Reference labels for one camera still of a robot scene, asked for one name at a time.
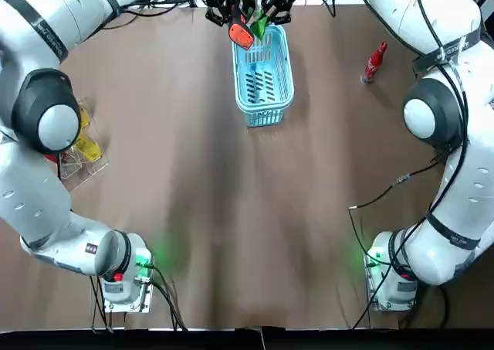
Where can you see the green snack packet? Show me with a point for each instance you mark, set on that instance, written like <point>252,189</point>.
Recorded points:
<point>259,27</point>

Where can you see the black orange barcode scanner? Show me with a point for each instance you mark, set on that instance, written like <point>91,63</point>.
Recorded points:
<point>240,36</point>

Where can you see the red cola bottle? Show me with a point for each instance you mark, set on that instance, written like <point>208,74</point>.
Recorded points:
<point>373,66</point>
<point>69,157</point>

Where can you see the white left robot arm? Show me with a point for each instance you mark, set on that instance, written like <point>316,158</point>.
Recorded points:
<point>38,195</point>

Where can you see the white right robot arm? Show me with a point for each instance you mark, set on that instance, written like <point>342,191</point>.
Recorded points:
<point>444,218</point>

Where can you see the light blue plastic basket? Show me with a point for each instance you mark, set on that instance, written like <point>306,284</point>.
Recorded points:
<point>266,95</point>

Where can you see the yellow tea bottle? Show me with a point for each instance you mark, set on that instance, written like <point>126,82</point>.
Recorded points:
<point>89,149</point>

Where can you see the clear acrylic bottle shelf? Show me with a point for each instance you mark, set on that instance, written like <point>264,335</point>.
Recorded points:
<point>88,170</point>

